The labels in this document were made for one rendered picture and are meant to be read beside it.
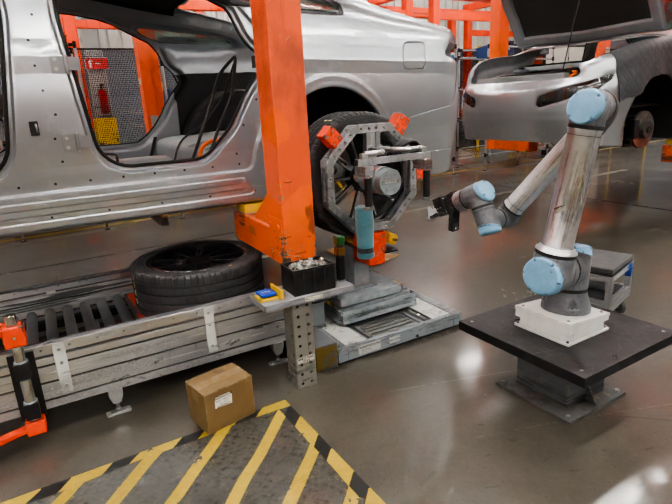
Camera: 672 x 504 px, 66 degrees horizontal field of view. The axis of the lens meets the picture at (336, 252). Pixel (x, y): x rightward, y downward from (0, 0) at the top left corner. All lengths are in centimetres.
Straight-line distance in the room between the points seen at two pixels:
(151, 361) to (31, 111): 118
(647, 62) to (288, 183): 357
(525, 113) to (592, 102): 307
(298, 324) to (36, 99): 147
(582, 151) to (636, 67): 311
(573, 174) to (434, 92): 161
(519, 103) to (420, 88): 185
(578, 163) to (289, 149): 115
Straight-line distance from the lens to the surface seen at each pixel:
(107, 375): 242
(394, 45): 325
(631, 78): 503
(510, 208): 227
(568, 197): 201
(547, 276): 204
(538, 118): 496
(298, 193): 235
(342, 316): 276
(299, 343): 233
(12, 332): 224
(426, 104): 338
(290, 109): 231
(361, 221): 252
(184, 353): 245
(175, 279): 250
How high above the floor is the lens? 125
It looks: 16 degrees down
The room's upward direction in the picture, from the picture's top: 3 degrees counter-clockwise
